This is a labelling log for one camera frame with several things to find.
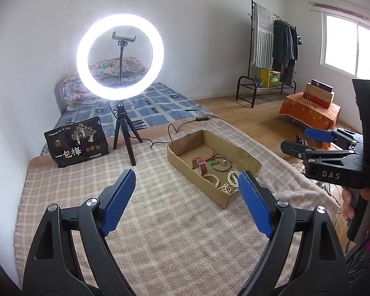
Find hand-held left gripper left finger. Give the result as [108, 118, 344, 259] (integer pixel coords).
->
[22, 168, 137, 296]

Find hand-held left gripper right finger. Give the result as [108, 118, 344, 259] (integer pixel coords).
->
[238, 171, 350, 296]

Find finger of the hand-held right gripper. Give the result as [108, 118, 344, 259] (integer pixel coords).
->
[280, 140, 363, 163]
[304, 128, 363, 149]

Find long cream bead necklace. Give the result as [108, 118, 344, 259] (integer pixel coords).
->
[216, 183, 237, 194]

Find cream bead bracelet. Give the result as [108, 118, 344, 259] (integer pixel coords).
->
[203, 173, 221, 187]

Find dark bangle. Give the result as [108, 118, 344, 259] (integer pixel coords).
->
[211, 157, 232, 172]

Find red cord green pendant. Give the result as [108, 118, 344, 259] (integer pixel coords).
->
[207, 150, 230, 166]

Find person's right hand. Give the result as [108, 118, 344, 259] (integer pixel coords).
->
[341, 187, 363, 221]

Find orange cloth covered table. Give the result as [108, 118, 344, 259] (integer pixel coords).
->
[277, 92, 341, 150]

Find red box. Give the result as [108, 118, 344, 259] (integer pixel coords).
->
[302, 92, 331, 109]

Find beige checkered blanket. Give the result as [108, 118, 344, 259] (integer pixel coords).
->
[15, 118, 343, 296]

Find dark purple box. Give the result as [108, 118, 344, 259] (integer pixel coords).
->
[310, 79, 334, 93]

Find black printed bag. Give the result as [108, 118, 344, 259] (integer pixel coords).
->
[44, 116, 110, 168]

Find yellow crate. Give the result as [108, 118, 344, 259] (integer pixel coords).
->
[259, 68, 281, 89]

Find black tripod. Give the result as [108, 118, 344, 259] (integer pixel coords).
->
[112, 101, 144, 167]

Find black clothes rack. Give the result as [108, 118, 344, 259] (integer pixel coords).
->
[236, 0, 298, 109]

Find window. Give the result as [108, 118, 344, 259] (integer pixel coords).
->
[320, 12, 370, 81]

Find dark hanging clothes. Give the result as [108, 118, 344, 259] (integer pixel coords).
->
[272, 19, 299, 84]

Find blue patterned bedsheet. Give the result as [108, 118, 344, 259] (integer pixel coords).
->
[40, 82, 214, 156]

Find striped towel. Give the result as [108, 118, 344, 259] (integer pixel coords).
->
[252, 2, 275, 69]

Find floral pillow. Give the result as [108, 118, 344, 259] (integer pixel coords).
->
[59, 74, 97, 112]

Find floral pillows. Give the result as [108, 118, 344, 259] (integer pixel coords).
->
[88, 57, 149, 84]

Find black phone holder clamp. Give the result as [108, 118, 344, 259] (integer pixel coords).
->
[111, 31, 138, 86]

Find white bead necklace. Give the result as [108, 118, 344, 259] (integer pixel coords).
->
[226, 169, 241, 189]

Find floor cables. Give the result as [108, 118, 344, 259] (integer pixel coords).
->
[317, 180, 343, 221]

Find red strap watch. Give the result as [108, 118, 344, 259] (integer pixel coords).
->
[192, 157, 209, 175]

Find black cable with controller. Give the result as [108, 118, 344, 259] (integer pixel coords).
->
[149, 115, 223, 149]

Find wooden curtain rail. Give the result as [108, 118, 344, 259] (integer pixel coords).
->
[307, 0, 370, 23]

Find white ring light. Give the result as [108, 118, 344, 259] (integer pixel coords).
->
[76, 14, 165, 101]

